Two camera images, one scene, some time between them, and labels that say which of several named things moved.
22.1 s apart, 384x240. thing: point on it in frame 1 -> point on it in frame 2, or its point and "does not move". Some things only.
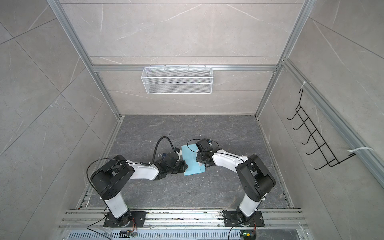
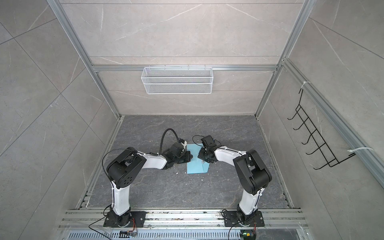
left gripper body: x=179 y=168 -> x=185 y=158
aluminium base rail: x=274 y=218 does not move
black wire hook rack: x=322 y=148 does not move
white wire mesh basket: x=177 y=80 does not move
